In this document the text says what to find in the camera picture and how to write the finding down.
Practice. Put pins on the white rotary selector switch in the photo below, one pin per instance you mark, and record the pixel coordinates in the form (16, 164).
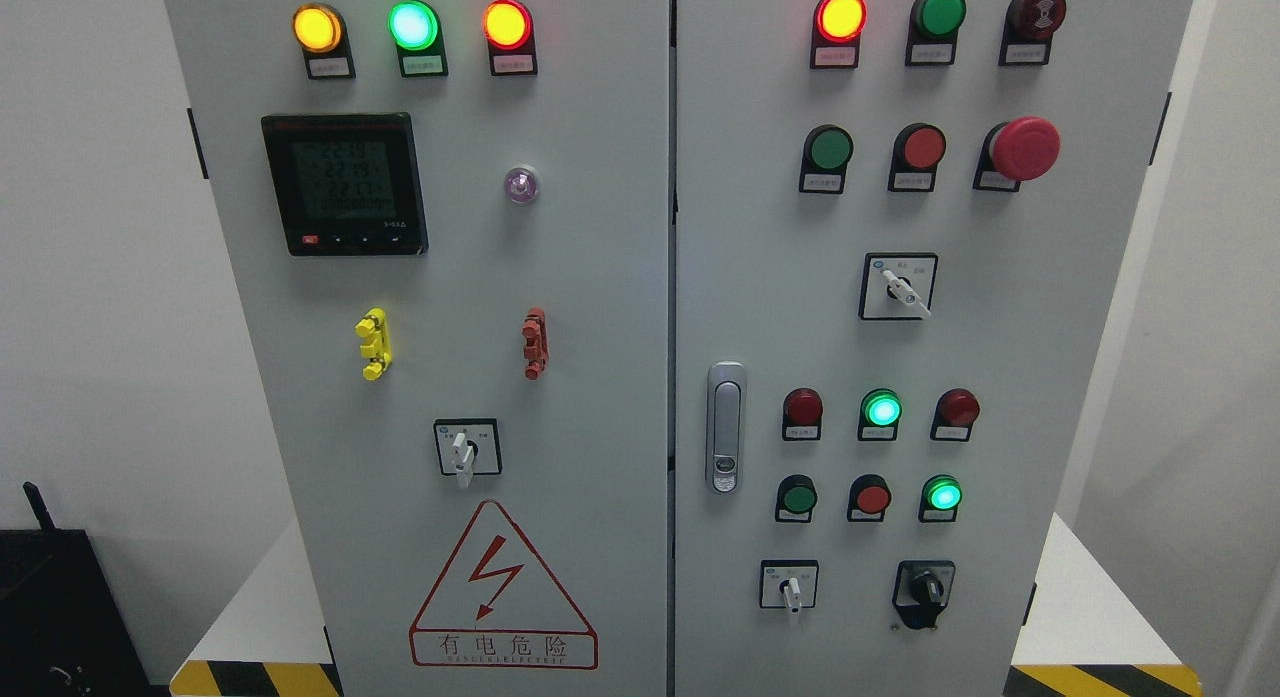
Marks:
(897, 286)
(467, 448)
(788, 584)

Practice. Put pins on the yellow indicator light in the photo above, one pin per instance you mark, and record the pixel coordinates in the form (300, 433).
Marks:
(323, 37)

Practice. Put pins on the red terminal connector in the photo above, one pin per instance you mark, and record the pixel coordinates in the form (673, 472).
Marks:
(536, 352)

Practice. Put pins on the dark red indicator lower left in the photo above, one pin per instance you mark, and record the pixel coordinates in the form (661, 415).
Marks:
(802, 412)

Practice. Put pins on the dark red indicator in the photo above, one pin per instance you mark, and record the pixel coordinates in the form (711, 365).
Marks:
(802, 412)
(955, 415)

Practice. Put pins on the clear white indicator lamp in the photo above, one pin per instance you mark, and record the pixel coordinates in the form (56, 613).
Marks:
(522, 184)

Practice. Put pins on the green push button lower left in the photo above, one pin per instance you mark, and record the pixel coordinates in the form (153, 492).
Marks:
(795, 500)

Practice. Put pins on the grey left cabinet door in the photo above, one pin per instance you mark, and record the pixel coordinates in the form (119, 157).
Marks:
(584, 447)

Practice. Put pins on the grey cabinet door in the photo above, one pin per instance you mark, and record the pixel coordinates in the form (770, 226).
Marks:
(771, 278)
(584, 447)

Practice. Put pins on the green lit indicator lower middle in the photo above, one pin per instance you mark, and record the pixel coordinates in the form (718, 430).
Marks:
(879, 416)

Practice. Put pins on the yellow terminal connector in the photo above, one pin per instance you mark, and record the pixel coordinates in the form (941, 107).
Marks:
(372, 329)

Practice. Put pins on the green push button second row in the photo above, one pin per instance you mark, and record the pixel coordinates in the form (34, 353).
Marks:
(827, 152)

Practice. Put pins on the red push button lower middle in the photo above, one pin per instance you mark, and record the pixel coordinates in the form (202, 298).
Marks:
(869, 499)

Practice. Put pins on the grey right cabinet door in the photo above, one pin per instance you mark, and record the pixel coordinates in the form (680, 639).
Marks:
(771, 278)

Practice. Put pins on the red electrical hazard warning sticker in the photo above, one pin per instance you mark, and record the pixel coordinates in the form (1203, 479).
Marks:
(496, 604)

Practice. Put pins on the dark red indicator lower right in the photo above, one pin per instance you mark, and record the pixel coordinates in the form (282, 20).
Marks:
(955, 415)

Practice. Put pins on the black digital power meter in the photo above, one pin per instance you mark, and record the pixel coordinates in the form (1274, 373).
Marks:
(346, 184)

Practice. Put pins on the red push button second row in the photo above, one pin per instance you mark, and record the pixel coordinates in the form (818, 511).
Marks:
(917, 151)

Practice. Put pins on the red indicator light top left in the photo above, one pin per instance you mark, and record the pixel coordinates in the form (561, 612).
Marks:
(510, 39)

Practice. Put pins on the green lit push button lower right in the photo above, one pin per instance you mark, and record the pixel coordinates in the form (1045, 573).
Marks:
(941, 496)

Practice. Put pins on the red lit indicator right door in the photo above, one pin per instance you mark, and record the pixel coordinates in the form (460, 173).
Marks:
(836, 34)

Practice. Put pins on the green indicator light top left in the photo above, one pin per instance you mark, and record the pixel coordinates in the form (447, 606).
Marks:
(417, 32)

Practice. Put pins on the red emergency stop mushroom button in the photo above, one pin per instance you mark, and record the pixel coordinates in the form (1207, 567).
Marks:
(1016, 151)

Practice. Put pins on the green push button top right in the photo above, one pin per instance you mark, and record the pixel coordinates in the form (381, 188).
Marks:
(932, 32)

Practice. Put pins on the dark red buzzer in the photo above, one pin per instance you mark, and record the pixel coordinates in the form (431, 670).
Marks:
(1028, 31)

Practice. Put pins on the white platform with hazard stripes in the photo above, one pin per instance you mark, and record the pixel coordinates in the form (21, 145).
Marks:
(1083, 636)

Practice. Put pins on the black box with antenna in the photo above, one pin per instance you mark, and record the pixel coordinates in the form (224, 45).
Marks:
(61, 631)

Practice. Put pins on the silver door latch handle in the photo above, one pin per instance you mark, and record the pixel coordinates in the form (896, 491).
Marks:
(725, 388)

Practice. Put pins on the white rotary selector switch bottom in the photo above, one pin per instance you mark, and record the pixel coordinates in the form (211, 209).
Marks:
(788, 584)

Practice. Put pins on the black rotary knob switch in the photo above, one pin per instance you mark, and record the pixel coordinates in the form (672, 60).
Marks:
(921, 591)

